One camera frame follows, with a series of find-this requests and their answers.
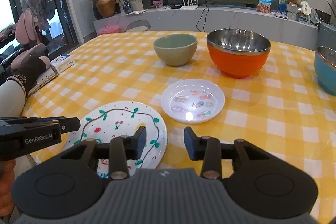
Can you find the blue steel bowl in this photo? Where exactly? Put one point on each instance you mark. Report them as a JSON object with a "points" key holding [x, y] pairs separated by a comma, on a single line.
{"points": [[324, 65]]}

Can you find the orange steel bowl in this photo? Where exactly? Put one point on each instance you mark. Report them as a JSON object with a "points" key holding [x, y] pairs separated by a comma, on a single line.
{"points": [[238, 53]]}

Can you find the grey tv cabinet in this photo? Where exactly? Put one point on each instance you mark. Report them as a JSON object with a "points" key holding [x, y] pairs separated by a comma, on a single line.
{"points": [[215, 18]]}

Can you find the pink plastic basket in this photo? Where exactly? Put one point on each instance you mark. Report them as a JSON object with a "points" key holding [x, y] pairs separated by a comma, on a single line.
{"points": [[108, 29]]}

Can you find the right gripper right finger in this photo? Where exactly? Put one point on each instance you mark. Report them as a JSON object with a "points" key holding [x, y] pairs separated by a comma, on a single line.
{"points": [[206, 149]]}

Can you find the small white plastic plate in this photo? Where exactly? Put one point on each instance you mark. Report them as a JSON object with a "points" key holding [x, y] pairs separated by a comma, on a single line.
{"points": [[192, 101]]}

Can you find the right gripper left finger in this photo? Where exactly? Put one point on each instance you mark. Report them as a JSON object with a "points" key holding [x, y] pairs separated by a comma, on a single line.
{"points": [[124, 148]]}

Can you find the person left hand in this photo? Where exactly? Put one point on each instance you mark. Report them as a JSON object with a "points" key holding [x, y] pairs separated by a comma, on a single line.
{"points": [[29, 67]]}

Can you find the green ceramic bowl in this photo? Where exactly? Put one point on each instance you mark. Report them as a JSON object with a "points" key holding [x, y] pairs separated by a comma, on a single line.
{"points": [[176, 50]]}

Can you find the white wifi router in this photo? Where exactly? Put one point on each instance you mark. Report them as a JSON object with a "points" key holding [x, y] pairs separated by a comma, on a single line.
{"points": [[189, 4]]}

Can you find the white round fan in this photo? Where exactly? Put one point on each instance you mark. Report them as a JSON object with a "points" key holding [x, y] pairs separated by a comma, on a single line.
{"points": [[305, 8]]}

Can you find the white fruit pattern plate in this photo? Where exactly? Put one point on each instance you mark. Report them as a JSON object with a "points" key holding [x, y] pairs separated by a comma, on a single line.
{"points": [[124, 118]]}

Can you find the bronze round vase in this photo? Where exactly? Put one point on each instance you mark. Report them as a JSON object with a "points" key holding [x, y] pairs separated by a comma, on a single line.
{"points": [[106, 8]]}

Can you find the grey pedal trash bin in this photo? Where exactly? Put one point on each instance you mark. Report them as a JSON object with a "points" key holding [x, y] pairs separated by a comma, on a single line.
{"points": [[326, 35]]}

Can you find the small grey stool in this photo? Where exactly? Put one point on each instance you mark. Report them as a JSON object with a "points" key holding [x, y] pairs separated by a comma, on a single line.
{"points": [[141, 25]]}

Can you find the small white blue box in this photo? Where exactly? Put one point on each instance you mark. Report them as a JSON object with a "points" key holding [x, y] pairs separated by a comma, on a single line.
{"points": [[62, 63]]}

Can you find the ring binder notebook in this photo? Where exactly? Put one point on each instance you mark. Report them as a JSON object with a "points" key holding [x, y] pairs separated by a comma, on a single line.
{"points": [[42, 80]]}

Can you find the blue snack bag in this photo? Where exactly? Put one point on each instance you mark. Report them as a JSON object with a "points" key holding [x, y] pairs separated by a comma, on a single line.
{"points": [[264, 6]]}

